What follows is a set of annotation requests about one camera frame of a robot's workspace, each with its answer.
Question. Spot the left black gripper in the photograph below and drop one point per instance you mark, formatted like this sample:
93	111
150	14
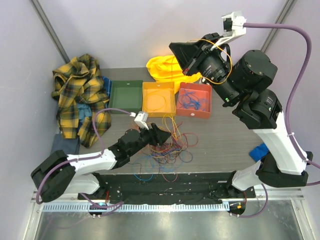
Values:
157	136

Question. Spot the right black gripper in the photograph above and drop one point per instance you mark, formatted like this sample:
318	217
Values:
191	56

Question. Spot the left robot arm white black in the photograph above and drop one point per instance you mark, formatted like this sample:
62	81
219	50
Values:
62	173

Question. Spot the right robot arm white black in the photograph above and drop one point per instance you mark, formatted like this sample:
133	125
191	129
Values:
244	86

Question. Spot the yellow cloth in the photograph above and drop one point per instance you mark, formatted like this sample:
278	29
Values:
167	69

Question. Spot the yellow plastic tray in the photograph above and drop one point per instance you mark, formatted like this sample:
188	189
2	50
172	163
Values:
158	99

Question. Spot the red orange plastic tray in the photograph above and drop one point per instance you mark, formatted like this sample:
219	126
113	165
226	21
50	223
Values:
194	100

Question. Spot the green plastic tray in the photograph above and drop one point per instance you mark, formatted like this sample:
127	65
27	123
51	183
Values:
126	95

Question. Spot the blue towel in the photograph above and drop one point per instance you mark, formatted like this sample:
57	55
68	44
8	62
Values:
107	84

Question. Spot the dark grey folded cloth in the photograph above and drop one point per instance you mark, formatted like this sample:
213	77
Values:
70	146

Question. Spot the yellow plaid flannel shirt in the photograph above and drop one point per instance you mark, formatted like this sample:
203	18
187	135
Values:
79	91

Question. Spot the blue cloth at right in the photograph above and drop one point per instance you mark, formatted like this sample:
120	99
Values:
258	152

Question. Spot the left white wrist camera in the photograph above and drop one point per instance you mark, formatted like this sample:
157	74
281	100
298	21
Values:
140	119

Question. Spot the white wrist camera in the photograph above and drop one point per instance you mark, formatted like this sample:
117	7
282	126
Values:
233	28
140	119

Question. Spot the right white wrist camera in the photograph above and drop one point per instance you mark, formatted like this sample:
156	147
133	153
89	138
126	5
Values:
233	28

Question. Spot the slotted cable duct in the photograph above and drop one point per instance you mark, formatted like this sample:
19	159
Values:
126	208

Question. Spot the right aluminium corner rail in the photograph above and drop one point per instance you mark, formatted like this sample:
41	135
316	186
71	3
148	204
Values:
281	18

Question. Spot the aluminium corner rail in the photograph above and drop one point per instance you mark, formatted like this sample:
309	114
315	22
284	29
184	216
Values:
49	29
281	18

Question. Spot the left aluminium corner rail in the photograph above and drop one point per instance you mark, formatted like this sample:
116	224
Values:
49	29

